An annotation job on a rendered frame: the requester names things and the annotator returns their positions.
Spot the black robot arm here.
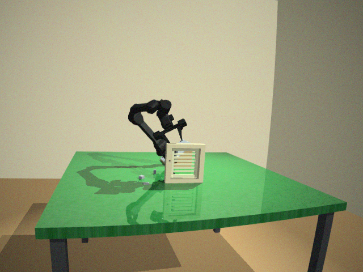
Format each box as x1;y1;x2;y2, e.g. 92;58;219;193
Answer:
128;99;174;158

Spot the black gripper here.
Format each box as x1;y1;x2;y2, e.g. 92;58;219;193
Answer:
153;119;187;143

